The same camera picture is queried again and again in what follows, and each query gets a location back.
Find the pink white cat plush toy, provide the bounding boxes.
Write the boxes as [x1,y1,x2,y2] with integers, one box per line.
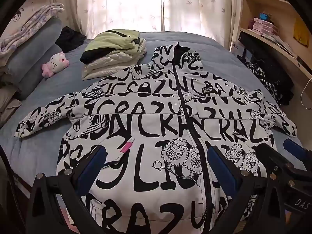
[41,52,70,78]

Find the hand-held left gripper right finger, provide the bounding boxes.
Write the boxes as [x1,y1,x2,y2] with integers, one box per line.
[207,145,289,234]

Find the blue bed sheet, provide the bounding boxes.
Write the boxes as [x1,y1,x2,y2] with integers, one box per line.
[0,30,312,200]

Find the beige pillow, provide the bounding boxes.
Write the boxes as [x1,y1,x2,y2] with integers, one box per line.
[0,83,22,127]

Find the printed white box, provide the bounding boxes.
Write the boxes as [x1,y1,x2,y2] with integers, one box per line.
[230,41,253,61]

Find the purple floral blanket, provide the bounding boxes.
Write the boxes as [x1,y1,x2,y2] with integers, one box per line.
[0,2,65,69]

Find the folded green jacket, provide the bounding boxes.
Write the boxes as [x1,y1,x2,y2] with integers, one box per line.
[80,30,147,64]

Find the white cable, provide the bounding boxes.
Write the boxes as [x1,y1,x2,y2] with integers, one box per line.
[300,77,312,110]

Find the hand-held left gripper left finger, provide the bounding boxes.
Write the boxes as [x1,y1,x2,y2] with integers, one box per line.
[26,145,109,234]

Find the black white patterned garment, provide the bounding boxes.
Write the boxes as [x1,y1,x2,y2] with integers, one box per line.
[245,61,276,95]

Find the yellow bag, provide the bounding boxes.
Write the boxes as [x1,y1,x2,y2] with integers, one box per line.
[294,17,310,47]

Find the dark knitted cloth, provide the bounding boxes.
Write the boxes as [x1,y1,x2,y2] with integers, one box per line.
[55,26,87,54]

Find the pink drawer box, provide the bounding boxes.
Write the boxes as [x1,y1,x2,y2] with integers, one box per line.
[249,17,278,36]

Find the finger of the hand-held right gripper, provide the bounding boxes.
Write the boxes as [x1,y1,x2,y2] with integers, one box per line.
[255,143,298,177]
[283,138,309,170]

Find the white black printed jacket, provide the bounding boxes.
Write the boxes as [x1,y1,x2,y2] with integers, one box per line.
[13,41,298,234]

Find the wooden bookshelf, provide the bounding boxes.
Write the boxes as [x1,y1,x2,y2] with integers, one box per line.
[229,0,312,117]

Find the floral sheer curtain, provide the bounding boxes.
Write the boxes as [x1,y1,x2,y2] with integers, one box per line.
[56,0,164,39]
[162,0,244,47]

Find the stack of papers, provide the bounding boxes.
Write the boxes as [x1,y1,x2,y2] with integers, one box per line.
[268,34,293,54]

